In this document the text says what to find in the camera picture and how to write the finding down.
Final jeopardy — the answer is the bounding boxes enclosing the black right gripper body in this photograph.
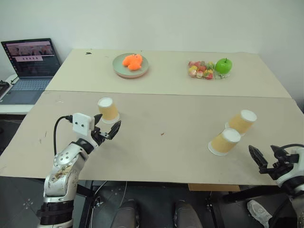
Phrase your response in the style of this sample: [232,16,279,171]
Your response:
[258,153,300,181]

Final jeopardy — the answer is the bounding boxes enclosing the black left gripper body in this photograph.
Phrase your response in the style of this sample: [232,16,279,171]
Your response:
[91,127,113,146]

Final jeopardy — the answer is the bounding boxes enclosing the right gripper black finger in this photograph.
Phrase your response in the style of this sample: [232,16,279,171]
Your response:
[270,145,289,160]
[248,145,269,170]

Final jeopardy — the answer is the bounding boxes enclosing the brown paper cup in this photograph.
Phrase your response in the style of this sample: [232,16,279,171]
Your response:
[97,96,120,124]
[225,109,258,137]
[208,128,242,157]

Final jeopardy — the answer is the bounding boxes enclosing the white sneaker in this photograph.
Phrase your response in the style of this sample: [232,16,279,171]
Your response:
[247,199,273,228]

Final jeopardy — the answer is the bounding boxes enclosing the brown cardboard piece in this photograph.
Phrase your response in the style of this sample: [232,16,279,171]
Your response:
[187,183,241,192]

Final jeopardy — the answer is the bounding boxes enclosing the grey-green round plate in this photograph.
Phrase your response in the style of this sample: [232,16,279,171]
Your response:
[112,53,150,79]

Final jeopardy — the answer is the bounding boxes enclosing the orange plush toy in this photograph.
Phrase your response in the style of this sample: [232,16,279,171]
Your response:
[122,54,143,71]

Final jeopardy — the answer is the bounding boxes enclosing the dark rounded shape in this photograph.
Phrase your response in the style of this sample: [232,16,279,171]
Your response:
[174,199,203,228]
[111,199,141,228]

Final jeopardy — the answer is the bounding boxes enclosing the open grey laptop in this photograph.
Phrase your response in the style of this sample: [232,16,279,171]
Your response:
[0,38,62,105]

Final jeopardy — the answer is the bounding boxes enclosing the green apple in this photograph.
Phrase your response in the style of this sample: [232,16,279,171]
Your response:
[215,57,233,74]

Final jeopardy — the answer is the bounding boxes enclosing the black device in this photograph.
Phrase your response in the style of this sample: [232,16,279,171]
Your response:
[0,80,10,98]

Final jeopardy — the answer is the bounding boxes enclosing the colourful small fruit pieces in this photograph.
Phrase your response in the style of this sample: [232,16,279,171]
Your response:
[188,60,216,80]

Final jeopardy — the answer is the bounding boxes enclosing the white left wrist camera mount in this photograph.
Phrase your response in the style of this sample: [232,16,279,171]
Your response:
[71,113,98,149]

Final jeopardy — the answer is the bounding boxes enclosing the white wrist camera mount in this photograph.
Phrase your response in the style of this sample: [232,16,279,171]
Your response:
[71,113,98,149]
[275,147,304,187]

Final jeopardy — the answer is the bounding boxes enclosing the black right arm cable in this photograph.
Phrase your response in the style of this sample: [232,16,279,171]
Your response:
[279,143,304,152]

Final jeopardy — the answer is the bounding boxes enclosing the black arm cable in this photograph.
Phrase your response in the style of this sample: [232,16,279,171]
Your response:
[53,114,73,156]
[279,143,304,152]

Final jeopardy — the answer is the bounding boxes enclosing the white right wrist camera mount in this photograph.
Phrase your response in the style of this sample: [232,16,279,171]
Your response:
[275,147,304,187]

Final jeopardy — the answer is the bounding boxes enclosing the black table frame bar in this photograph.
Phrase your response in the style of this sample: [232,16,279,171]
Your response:
[222,184,285,203]

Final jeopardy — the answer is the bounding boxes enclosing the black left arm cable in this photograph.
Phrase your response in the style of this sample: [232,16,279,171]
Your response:
[53,114,73,156]

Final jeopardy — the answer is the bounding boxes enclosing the thin white cable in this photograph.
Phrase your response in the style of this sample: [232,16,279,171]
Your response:
[119,181,128,208]

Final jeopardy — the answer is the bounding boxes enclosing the black table frame leg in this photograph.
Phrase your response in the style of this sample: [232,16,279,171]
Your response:
[77,180,96,228]

